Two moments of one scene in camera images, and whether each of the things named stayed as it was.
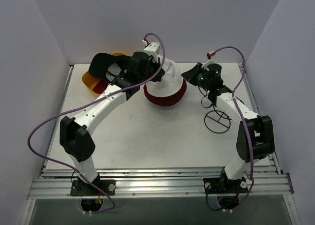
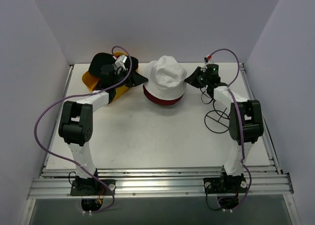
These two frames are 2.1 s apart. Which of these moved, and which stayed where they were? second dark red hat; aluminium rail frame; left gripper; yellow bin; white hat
Moved: white hat; left gripper
Stayed: aluminium rail frame; second dark red hat; yellow bin
